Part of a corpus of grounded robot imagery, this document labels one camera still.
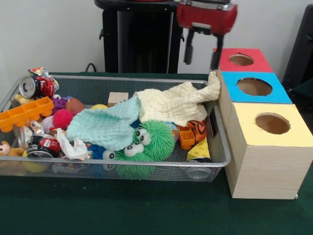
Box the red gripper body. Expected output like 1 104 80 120
176 0 239 35

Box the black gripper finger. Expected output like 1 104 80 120
211 34 224 71
184 30 195 66

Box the cream muslin cloth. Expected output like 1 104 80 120
134 71 222 127

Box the mint green muslin cloth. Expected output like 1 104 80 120
66 95 141 152

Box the shallow clear mesh bin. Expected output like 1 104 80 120
0 74 232 183

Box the wooden box with three holes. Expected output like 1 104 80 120
209 47 313 200

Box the orange tiger plush toy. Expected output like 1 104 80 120
187 120 208 143

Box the small wooden cube block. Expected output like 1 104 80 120
108 92 129 106

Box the orange toy block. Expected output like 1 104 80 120
177 125 196 150

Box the large green spiky ball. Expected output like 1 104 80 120
134 119 176 161

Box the yellow cheese wedge toy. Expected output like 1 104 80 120
187 137 211 162

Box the small green spiky ball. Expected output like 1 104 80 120
114 143 152 179

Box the pink spiky ball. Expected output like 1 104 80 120
52 108 74 130

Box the red and black soda can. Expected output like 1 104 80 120
26 134 62 159

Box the orange plastic toy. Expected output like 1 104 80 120
0 96 56 133

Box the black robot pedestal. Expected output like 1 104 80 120
99 7 185 74

